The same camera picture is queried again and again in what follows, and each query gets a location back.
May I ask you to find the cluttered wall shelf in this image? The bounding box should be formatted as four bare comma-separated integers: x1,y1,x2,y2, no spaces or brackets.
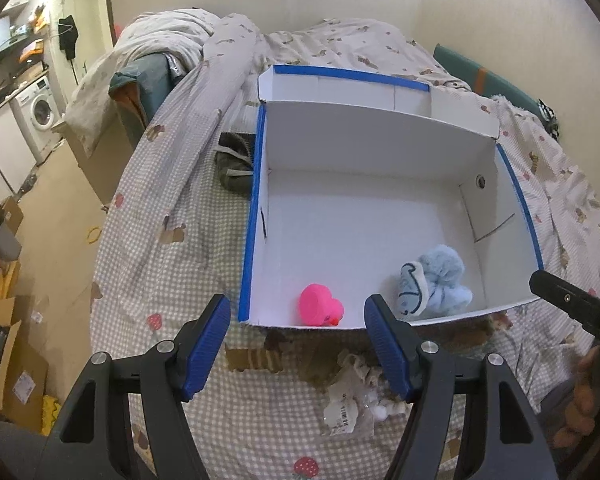
0,0,51,91

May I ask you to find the dark olive cloth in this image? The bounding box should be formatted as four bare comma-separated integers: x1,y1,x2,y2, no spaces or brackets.
215,131,255,192

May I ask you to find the white box with blue tape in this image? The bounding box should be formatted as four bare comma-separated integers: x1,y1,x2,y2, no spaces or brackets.
236,64,545,332

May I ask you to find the teal mat with orange stripe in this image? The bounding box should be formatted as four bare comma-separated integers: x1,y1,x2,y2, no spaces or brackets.
432,43,543,116

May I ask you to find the light blue plush cloth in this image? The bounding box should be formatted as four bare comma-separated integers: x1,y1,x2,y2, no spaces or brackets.
396,244,473,319

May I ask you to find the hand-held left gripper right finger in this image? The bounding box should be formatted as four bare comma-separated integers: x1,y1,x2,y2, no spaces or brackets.
363,294,561,480

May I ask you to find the clear plastic packaging with labels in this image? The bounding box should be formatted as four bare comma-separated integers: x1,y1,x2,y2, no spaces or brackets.
322,352,411,436

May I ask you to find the black and white small item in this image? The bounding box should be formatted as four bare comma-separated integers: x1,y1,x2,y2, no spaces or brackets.
536,100,561,138

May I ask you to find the teal pillow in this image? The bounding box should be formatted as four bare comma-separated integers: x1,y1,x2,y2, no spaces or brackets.
108,51,191,133

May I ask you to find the bear print striped duvet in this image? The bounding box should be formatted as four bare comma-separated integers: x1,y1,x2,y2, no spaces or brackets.
62,9,600,321

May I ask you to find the wooden bed frame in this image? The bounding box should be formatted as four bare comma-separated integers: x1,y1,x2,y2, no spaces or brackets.
55,110,141,206

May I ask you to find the person's right hand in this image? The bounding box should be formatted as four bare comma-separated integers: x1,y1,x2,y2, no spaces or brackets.
554,346,600,453

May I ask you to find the white washing machine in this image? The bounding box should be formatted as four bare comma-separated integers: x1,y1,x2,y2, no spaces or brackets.
11,76,63,158

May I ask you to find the white cabinet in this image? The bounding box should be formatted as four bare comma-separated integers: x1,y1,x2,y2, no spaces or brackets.
0,105,36,201

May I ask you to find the grey bin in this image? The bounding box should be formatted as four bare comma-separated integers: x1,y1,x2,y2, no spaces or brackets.
0,220,22,261

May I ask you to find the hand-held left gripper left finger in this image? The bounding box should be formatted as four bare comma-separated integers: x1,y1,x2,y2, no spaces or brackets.
47,293,232,480

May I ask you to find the pink rubber duck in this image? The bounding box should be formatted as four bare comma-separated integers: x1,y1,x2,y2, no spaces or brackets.
299,284,344,328

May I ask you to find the black hanging bag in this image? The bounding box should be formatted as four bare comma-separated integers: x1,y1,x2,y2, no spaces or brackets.
57,15,81,63

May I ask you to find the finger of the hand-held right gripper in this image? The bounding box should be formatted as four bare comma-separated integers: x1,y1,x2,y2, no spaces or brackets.
529,270,600,347

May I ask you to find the small open cardboard box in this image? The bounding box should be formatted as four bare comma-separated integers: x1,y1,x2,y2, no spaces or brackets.
0,197,25,241

